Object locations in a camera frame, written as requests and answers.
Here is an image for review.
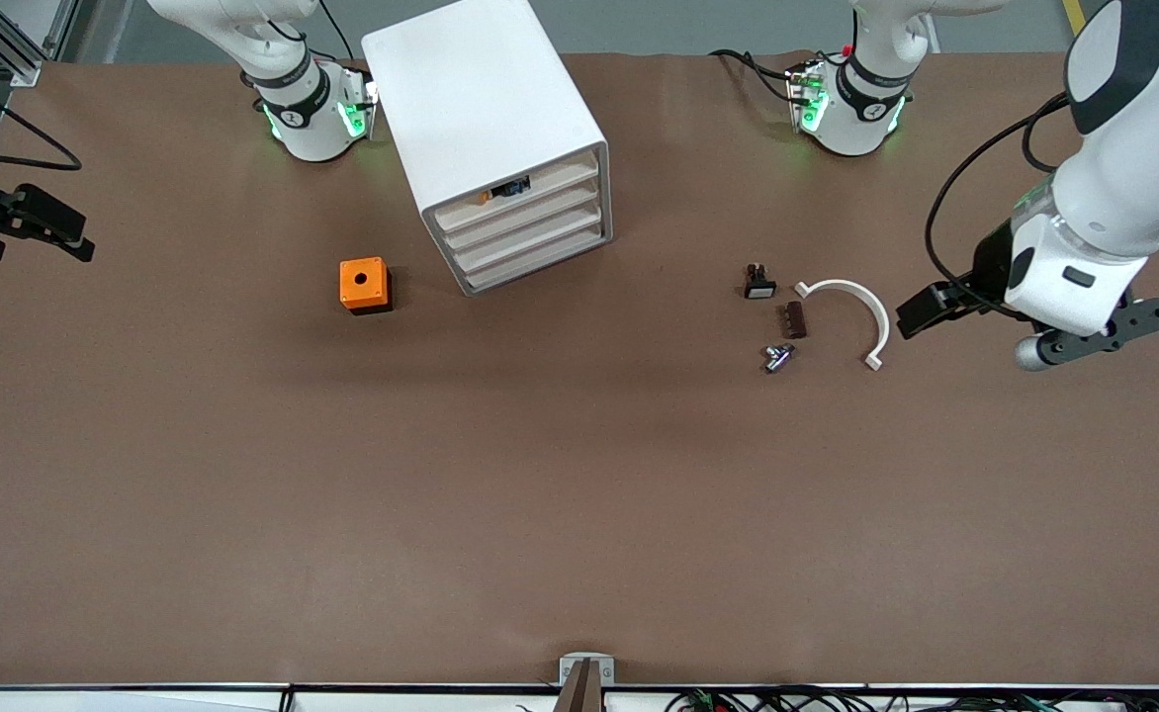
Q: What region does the white drawer cabinet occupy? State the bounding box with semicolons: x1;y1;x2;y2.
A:
360;0;614;298

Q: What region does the black arm base cable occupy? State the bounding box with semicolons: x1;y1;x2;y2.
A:
710;47;800;102

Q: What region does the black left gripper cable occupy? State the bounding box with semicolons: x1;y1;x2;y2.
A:
924;91;1077;319

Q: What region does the tangled cable bundle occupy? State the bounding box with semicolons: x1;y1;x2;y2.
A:
664;686;1159;712

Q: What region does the orange button enclosure box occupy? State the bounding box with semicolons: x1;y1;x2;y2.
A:
339;257;394;315

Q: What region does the aluminium frame profile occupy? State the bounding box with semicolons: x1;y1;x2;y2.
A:
0;0;78;88

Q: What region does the white plastic drawer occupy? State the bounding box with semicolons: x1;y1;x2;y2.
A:
461;216;610;295
438;170;606;255
428;148;604;234
449;193;608;276

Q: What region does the white curved plastic bracket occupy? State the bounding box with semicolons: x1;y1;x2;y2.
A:
794;279;891;372

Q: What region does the grey metal mounting bracket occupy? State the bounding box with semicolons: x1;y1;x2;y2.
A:
559;653;616;686

